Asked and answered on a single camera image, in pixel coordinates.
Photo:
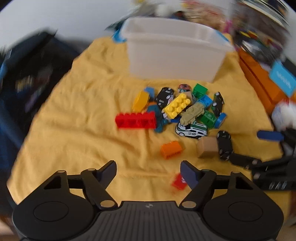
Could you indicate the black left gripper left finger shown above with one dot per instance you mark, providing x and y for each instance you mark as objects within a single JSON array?
[{"x": 95, "y": 185}]

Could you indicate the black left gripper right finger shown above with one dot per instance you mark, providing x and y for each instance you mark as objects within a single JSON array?
[{"x": 201, "y": 183}]

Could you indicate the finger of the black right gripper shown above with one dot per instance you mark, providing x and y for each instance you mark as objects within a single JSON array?
[
  {"x": 270, "y": 135},
  {"x": 243, "y": 161}
]

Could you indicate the blue building brick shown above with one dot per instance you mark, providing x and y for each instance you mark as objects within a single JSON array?
[{"x": 206, "y": 101}]

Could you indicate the green square building brick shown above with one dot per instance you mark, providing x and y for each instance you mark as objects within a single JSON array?
[{"x": 199, "y": 91}]

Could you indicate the red small toy piece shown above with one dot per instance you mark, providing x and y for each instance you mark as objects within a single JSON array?
[{"x": 179, "y": 183}]

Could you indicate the white paper cup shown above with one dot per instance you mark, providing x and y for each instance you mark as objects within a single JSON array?
[{"x": 284, "y": 115}]

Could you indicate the brown wooden block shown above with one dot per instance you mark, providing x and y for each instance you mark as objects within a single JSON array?
[{"x": 207, "y": 147}]

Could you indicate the orange small building brick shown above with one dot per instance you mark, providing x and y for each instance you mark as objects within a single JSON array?
[{"x": 171, "y": 149}]

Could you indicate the white green toy car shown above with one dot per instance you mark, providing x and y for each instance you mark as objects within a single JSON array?
[{"x": 196, "y": 130}]

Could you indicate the dark green toy car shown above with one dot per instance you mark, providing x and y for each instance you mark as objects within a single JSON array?
[{"x": 217, "y": 104}]

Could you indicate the blue card box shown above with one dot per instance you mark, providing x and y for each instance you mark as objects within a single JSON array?
[{"x": 282, "y": 78}]

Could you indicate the orange box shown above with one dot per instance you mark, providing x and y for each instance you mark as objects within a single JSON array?
[{"x": 267, "y": 91}]

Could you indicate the tan toy tank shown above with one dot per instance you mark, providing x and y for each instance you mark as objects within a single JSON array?
[{"x": 190, "y": 115}]

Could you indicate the yellow cloth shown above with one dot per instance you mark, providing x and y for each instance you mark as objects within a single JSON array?
[{"x": 75, "y": 130}]

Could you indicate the yellow building brick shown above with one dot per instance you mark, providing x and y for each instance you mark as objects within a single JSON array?
[{"x": 173, "y": 109}]

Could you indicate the red long building brick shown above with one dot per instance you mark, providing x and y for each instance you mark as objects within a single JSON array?
[{"x": 145, "y": 120}]

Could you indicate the black police toy car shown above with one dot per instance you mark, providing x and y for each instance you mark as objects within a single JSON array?
[{"x": 164, "y": 97}]

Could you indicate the orange-yellow slanted brick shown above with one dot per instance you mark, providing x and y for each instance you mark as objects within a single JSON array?
[{"x": 140, "y": 101}]

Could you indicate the translucent white plastic bin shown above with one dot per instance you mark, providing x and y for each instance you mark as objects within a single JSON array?
[{"x": 173, "y": 49}]

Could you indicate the dark backpack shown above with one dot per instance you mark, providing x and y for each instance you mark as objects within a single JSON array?
[{"x": 30, "y": 69}]

